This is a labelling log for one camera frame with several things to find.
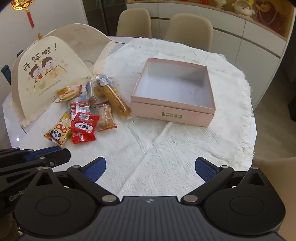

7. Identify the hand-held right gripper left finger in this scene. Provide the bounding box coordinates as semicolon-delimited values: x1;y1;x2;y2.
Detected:
31;157;119;204

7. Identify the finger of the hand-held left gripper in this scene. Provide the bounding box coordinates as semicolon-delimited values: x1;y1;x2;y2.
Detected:
0;146;60;163
0;148;71;193

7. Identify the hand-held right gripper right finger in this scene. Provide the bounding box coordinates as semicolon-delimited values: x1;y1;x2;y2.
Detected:
180;157;270;204

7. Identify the yellow snack packet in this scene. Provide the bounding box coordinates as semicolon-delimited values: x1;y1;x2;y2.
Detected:
59;112;73;131

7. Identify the red snack packet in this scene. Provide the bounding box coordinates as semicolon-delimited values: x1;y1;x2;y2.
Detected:
70;112;100;135
72;131;97;145

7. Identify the pink cardboard box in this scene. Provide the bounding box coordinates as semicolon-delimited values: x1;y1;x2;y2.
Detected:
131;58;216;127

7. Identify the clear bread stick packet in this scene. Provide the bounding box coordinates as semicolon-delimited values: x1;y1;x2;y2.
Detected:
92;76;119;98
95;77;133;118

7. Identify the panda print snack packet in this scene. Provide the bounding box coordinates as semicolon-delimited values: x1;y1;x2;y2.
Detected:
44;124;71;148

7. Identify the white textured tablecloth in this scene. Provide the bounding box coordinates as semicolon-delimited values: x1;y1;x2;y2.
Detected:
20;37;255;197

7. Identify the red striped stick packet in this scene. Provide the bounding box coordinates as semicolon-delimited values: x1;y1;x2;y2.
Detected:
68;100;81;121
76;96;91;114

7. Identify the clear crispy bar packet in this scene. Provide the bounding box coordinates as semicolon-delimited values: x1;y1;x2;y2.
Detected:
97;102;117;132

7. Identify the clear rice cracker packet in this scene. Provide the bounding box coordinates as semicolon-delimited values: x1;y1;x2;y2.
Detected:
55;85;83;102

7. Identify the cream cartoon food cover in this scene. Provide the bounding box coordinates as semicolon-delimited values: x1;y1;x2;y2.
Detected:
9;23;116;127

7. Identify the blue white snack packet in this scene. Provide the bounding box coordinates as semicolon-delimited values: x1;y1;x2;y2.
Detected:
84;80;98;106

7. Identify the dark blue object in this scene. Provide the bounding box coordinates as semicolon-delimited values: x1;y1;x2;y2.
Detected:
1;65;12;87

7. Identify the white sideboard cabinet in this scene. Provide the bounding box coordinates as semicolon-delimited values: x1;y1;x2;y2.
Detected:
126;0;290;110

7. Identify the beige dining chair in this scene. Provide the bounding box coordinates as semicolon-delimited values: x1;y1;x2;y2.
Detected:
116;9;152;39
164;13;213;53

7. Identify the red gold hanging ornament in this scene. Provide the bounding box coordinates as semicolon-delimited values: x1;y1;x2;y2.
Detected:
11;0;36;28

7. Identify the brown red gift bag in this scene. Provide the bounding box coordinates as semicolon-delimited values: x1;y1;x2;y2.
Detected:
254;0;285;36

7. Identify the white round figurine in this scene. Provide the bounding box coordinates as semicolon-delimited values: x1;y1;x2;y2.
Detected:
232;0;254;17

